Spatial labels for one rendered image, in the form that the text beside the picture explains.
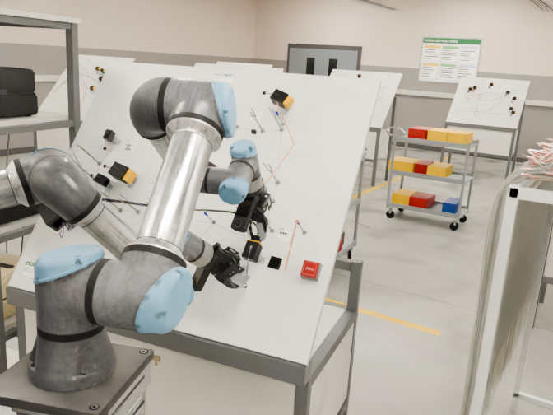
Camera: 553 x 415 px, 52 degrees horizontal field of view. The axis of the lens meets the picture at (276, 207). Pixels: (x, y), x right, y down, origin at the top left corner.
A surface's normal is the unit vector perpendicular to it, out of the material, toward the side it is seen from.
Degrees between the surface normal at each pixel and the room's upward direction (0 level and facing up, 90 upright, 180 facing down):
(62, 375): 73
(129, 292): 60
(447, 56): 90
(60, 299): 87
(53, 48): 90
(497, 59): 90
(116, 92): 54
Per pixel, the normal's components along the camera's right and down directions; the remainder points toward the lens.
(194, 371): -0.39, 0.21
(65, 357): 0.14, -0.04
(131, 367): 0.06, -0.97
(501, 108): -0.36, -0.48
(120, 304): -0.18, 0.07
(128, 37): 0.85, 0.18
